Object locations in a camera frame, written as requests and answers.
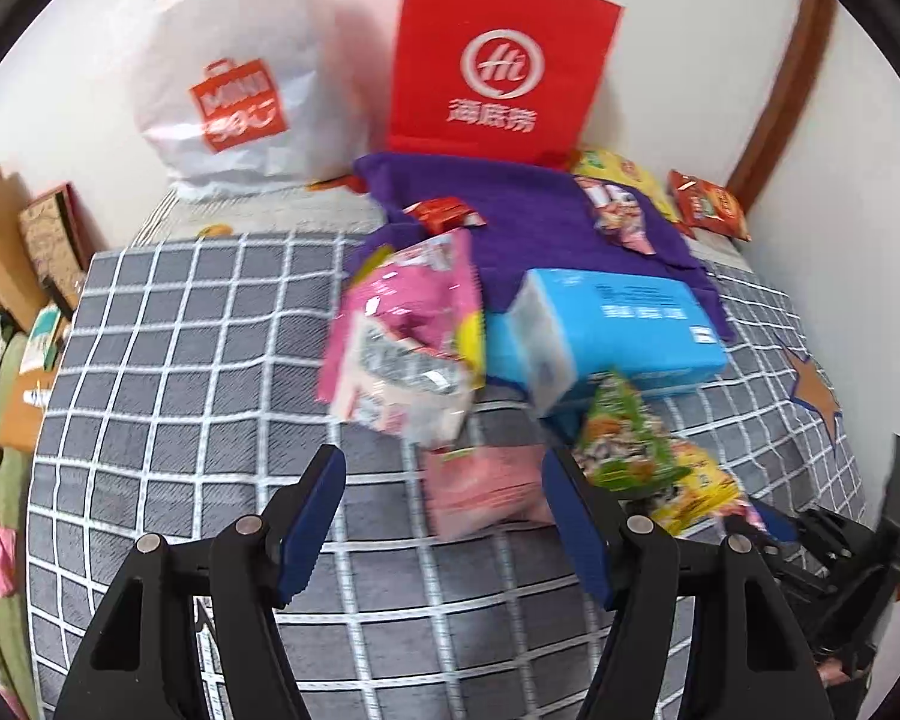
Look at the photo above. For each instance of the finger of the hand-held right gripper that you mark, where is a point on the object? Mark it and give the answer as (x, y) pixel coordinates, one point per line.
(832, 540)
(771, 523)

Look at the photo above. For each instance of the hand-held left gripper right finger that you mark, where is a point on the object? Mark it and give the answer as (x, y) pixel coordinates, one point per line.
(570, 521)

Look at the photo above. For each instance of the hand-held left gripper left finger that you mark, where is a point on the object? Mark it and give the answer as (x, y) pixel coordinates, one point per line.
(311, 529)

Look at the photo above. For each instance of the yellow snack packet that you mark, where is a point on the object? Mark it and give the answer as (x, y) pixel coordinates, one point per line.
(697, 491)

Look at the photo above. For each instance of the light pink snack packet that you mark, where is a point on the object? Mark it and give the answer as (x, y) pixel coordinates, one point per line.
(480, 487)

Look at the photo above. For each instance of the large pink snack bag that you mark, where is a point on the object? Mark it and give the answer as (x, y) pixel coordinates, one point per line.
(405, 300)

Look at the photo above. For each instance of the green snack packet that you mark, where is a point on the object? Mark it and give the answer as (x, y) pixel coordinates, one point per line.
(622, 435)

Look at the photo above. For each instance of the grey checked blanket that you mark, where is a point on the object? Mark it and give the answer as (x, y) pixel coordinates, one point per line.
(195, 390)

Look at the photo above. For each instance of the blue tissue pack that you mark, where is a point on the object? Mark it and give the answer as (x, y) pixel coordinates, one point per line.
(615, 322)

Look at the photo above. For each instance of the purple towel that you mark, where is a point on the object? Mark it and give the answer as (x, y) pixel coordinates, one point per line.
(540, 229)

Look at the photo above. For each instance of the pink white printed snack packet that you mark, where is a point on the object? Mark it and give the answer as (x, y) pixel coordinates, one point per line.
(615, 210)

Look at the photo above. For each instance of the red chip bag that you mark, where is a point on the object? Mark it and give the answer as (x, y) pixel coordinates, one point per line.
(709, 206)

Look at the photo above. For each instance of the green white carton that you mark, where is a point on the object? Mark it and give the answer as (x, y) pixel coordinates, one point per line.
(45, 337)

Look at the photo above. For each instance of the green cloth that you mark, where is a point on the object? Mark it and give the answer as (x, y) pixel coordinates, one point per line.
(7, 405)

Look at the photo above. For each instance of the small red snack packet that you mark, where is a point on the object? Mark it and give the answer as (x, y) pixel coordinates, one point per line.
(442, 214)

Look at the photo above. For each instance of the yellow chip bag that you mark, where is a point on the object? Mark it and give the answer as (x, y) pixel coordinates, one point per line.
(622, 167)

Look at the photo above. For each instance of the red-edged framed box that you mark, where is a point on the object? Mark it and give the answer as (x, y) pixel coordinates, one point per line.
(49, 240)

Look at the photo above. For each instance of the white plastic shopping bag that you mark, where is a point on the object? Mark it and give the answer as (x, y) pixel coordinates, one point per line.
(255, 52)

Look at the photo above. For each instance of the red paper bag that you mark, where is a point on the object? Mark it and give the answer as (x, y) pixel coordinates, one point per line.
(495, 30)

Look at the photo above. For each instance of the wooden door frame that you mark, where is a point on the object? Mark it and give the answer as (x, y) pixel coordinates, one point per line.
(787, 90)

